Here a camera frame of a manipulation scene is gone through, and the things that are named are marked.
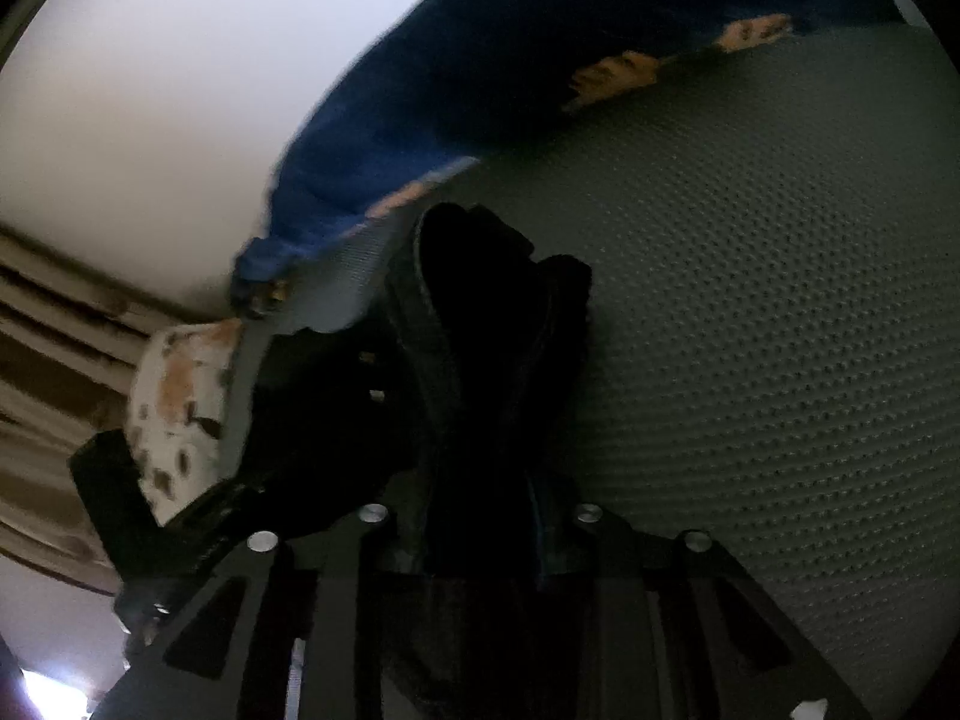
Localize grey textured mat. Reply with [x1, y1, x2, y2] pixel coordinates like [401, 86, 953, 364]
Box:
[244, 25, 958, 718]

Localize dark blue floral blanket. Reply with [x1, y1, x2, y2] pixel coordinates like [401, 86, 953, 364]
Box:
[229, 0, 903, 316]

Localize black pants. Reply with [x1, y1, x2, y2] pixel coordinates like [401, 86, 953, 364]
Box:
[238, 203, 592, 718]

